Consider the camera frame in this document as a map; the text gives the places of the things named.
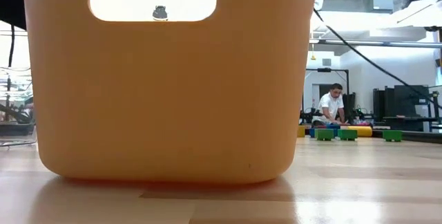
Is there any small green block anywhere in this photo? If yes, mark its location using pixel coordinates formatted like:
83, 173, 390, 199
316, 129, 335, 142
382, 130, 403, 142
337, 129, 358, 141

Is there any dark hanging lamp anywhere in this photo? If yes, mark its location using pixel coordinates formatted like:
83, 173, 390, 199
152, 5, 169, 22

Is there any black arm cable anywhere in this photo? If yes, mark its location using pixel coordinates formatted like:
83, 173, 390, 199
312, 8, 442, 111
7, 23, 17, 68

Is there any black side table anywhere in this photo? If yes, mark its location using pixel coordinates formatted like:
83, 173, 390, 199
382, 115, 442, 133

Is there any yellow cylinder block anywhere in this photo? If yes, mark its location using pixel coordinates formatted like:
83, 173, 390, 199
347, 126, 374, 138

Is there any blue storage bin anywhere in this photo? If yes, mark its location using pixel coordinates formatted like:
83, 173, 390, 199
0, 122, 36, 138

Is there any black table frame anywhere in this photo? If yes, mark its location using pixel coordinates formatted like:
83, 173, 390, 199
372, 129, 442, 145

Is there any grey overhead bar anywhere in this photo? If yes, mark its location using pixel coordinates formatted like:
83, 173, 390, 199
309, 38, 442, 49

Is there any orange plastic bin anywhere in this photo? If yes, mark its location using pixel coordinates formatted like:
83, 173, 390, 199
22, 0, 320, 185

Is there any person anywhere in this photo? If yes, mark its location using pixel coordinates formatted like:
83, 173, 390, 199
312, 82, 349, 127

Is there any black gantry frame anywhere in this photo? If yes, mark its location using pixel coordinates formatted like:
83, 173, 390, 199
305, 67, 350, 124

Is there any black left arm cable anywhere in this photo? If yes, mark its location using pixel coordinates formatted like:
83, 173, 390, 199
7, 23, 17, 68

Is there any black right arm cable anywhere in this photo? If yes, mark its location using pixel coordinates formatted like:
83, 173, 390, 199
312, 8, 442, 111

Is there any black equipment cabinet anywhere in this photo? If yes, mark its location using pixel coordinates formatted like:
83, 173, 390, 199
372, 84, 431, 131

